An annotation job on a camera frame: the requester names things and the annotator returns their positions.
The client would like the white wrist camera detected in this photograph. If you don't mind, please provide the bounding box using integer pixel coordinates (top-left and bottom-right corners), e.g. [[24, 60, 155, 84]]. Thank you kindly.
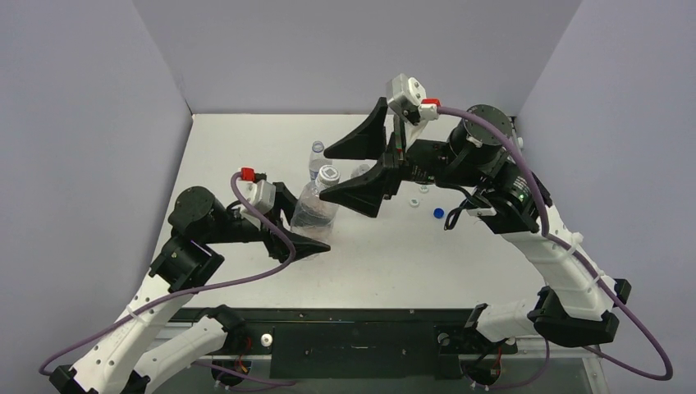
[[239, 167, 276, 215], [386, 73, 440, 153]]

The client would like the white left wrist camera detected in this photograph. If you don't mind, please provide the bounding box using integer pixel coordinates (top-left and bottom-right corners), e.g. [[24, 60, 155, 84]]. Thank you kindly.
[[239, 167, 276, 215]]

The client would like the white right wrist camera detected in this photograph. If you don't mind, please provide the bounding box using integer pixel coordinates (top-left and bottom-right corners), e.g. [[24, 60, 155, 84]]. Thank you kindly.
[[386, 73, 440, 153]]

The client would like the aluminium table edge rail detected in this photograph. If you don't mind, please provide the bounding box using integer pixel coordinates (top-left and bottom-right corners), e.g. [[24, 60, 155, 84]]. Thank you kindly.
[[499, 115, 605, 394]]

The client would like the clear plastic bottle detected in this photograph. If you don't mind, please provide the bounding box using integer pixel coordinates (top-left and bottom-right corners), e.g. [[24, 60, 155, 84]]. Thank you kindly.
[[290, 176, 338, 243]]

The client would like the white QR code cap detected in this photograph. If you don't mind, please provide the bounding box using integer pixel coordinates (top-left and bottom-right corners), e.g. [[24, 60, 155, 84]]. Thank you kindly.
[[315, 164, 341, 187]]

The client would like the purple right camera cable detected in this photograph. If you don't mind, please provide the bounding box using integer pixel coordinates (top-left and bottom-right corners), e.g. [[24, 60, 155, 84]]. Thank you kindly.
[[437, 106, 674, 382]]

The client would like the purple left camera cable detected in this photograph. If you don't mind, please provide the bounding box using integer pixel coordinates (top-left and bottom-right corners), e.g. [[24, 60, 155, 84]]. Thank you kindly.
[[38, 172, 297, 378]]

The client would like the blue label water bottle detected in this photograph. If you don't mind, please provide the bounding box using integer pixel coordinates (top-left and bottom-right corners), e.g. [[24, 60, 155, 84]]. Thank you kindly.
[[308, 140, 332, 181]]

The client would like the white blue label bottle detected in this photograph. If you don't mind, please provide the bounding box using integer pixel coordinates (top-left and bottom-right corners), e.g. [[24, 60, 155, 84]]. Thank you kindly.
[[350, 163, 371, 179]]

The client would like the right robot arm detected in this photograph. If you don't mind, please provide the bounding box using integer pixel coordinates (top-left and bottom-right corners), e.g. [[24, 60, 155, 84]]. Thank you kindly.
[[320, 98, 631, 350]]

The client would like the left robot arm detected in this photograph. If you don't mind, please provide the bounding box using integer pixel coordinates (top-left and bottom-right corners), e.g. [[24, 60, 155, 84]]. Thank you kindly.
[[39, 168, 329, 393]]

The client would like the purple camera cable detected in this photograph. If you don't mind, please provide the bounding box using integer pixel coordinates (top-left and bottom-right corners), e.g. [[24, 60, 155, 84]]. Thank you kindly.
[[38, 172, 297, 378], [437, 106, 674, 382]]

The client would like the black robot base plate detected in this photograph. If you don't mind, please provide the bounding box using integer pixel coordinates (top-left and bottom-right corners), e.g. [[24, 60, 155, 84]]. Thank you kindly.
[[163, 307, 518, 382]]

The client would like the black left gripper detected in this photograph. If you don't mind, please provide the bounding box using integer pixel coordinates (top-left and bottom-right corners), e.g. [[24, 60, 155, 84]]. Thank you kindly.
[[203, 185, 332, 259]]

